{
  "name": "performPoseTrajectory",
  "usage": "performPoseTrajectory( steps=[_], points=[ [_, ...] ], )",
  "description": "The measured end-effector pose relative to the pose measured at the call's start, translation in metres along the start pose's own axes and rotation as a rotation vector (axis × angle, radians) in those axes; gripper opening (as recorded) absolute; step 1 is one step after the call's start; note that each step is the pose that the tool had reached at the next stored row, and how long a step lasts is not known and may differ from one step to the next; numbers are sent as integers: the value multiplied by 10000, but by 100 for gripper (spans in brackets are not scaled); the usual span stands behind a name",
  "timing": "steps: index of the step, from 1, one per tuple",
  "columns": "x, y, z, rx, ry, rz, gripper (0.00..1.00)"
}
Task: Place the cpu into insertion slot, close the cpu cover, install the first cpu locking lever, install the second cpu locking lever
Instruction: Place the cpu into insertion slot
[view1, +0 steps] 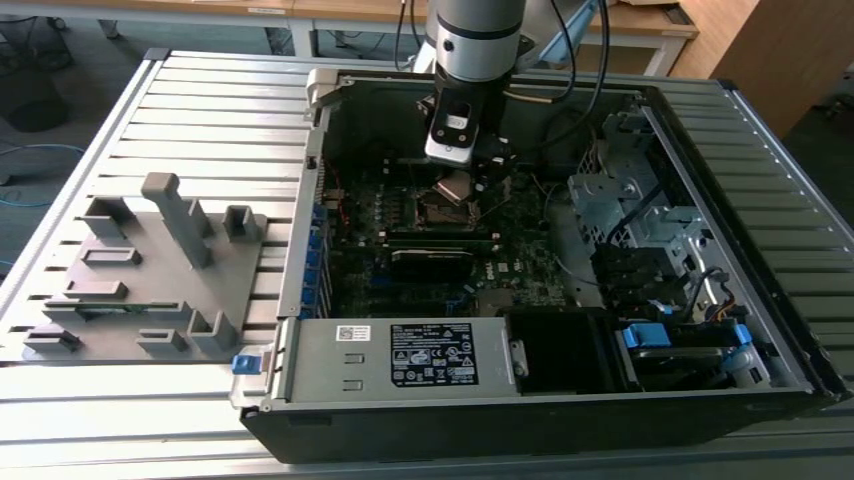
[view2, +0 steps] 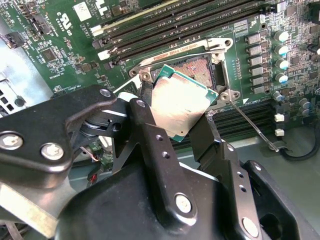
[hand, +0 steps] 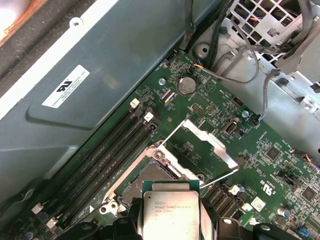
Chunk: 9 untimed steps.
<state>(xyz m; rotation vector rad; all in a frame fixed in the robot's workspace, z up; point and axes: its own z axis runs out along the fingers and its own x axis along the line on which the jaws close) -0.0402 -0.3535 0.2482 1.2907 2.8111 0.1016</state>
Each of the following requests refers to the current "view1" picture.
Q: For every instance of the blue case latch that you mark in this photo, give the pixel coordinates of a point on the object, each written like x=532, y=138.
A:
x=243, y=365

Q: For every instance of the wooden top white desk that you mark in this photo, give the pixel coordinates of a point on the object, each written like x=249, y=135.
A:
x=634, y=24

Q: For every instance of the dark hard disk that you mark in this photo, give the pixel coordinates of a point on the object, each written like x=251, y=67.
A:
x=676, y=370

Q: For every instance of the grey case release latch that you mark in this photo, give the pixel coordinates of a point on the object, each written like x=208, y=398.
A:
x=320, y=85

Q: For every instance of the blue plastic clip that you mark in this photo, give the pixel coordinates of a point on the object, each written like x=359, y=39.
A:
x=740, y=334

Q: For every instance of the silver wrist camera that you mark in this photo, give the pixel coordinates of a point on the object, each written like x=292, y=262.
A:
x=454, y=145

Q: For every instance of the silver chipset heat sink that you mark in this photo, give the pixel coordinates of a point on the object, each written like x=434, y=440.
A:
x=495, y=300

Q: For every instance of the grey parts rack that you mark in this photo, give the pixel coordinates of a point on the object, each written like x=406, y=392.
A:
x=167, y=280

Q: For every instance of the black PC case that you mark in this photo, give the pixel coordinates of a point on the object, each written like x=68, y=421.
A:
x=534, y=430

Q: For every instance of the green RAM stick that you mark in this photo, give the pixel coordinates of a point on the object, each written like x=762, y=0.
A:
x=107, y=310

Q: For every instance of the silver metal drive cage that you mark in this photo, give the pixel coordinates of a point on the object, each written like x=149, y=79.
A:
x=590, y=192

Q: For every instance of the CPU socket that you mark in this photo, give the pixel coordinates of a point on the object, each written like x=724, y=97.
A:
x=440, y=215

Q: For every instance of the blue disk carrier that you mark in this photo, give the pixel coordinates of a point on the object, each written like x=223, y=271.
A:
x=643, y=334

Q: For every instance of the black graphics card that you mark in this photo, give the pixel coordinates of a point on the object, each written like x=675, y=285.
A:
x=430, y=272

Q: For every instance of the grey power supply unit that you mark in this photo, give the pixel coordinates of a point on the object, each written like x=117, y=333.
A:
x=320, y=360

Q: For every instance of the black round bin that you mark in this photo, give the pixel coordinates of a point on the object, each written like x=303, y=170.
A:
x=36, y=107

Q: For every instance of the green Dell motherboard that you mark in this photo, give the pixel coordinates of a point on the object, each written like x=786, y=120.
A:
x=527, y=250

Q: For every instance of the wooden cabinet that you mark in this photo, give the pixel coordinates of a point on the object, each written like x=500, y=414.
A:
x=767, y=50

